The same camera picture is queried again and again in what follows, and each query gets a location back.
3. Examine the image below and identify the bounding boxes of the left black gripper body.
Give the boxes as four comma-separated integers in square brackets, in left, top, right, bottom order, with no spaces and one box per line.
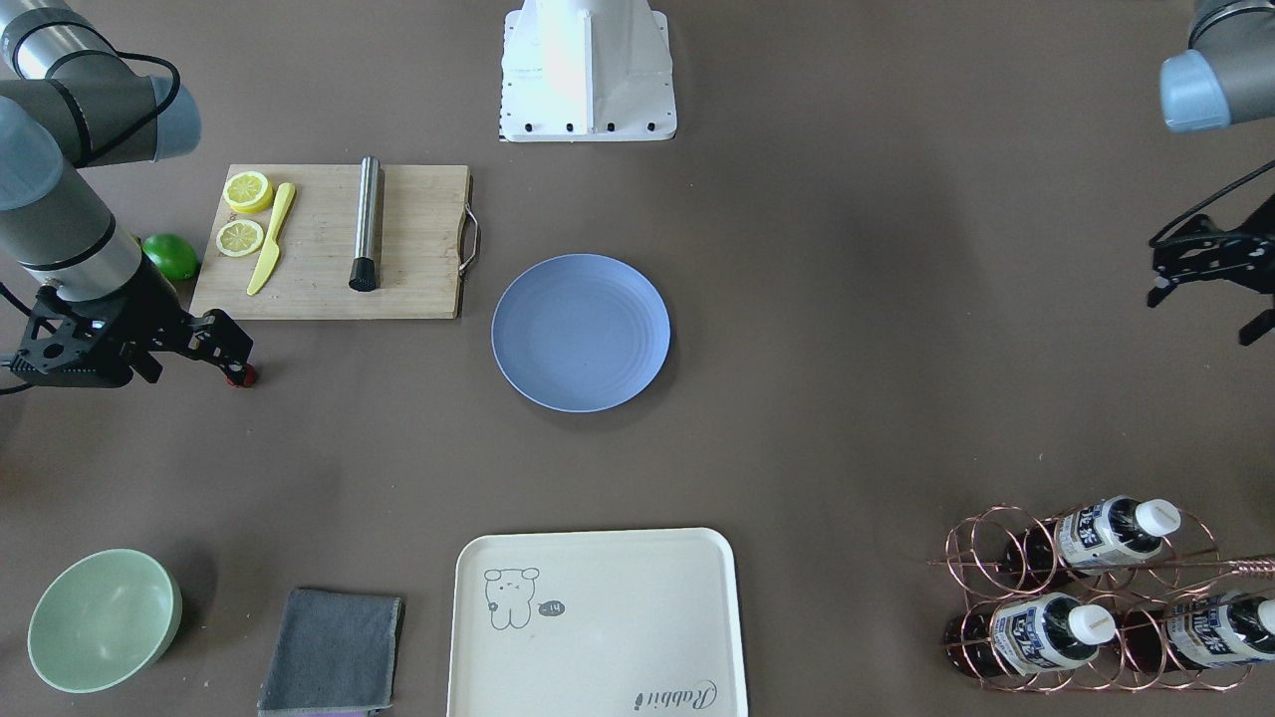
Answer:
[1148,198,1274,307]

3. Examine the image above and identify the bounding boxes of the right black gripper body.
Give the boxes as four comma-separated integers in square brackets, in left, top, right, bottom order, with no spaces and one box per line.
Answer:
[8,279,215,387]

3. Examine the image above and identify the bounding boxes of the red strawberry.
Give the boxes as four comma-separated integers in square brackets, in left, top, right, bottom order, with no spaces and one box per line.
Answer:
[226,364,259,387]

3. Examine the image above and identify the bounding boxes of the blue plate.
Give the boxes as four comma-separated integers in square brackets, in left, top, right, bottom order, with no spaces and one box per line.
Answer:
[490,253,672,413]

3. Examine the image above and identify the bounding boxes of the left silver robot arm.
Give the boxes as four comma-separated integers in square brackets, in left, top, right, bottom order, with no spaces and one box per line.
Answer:
[1148,1,1274,307]

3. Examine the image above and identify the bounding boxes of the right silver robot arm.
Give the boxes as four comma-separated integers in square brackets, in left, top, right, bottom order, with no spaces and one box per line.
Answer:
[1,1,258,390]

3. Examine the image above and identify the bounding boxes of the green lime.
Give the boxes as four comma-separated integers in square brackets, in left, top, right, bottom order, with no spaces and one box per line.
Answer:
[140,233,200,282]

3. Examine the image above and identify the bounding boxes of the yellow plastic knife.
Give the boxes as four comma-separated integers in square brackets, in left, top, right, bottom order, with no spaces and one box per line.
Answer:
[246,182,297,296]

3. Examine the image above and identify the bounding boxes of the lemon half upper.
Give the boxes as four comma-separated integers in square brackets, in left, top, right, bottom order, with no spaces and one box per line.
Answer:
[214,219,265,258]

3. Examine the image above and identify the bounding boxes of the lemon half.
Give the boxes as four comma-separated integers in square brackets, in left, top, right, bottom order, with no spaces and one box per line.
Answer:
[214,219,265,258]
[221,168,275,214]

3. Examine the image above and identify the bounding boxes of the wooden cutting board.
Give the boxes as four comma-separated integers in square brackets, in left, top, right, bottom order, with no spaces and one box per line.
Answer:
[187,165,474,322]

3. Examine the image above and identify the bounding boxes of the lemon half lower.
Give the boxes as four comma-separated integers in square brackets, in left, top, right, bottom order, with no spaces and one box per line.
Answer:
[221,168,275,214]

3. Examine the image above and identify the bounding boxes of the steel muddler black cap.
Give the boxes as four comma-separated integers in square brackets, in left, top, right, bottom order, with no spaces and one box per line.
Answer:
[348,154,383,292]

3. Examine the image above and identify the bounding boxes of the green bowl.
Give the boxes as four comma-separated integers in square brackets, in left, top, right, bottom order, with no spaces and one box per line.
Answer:
[27,549,184,694]

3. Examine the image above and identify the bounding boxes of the dark drink bottle back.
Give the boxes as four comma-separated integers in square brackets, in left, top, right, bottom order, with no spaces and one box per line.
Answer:
[998,495,1182,591]

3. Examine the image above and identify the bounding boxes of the dark drink bottle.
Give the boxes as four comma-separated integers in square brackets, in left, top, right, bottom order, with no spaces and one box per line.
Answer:
[942,592,1119,679]
[1119,591,1274,674]
[998,495,1182,591]

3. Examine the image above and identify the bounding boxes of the grey folded cloth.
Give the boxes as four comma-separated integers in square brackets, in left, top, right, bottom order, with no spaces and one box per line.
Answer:
[258,589,402,716]

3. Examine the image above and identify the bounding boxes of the dark drink bottle middle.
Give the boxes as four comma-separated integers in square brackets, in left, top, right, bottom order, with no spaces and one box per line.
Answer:
[1119,591,1274,674]

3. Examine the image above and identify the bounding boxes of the dark drink bottle front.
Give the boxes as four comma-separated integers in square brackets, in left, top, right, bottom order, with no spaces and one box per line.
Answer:
[942,592,1119,679]

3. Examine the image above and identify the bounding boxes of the white pillar with base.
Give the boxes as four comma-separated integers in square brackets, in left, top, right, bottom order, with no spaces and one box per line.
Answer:
[499,1,678,142]

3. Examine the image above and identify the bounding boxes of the cream rabbit tray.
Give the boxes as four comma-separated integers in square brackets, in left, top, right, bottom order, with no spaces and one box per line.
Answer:
[448,527,750,716]

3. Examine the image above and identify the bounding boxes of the copper wire bottle rack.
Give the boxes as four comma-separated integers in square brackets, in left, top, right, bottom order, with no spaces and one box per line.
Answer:
[937,505,1274,694]

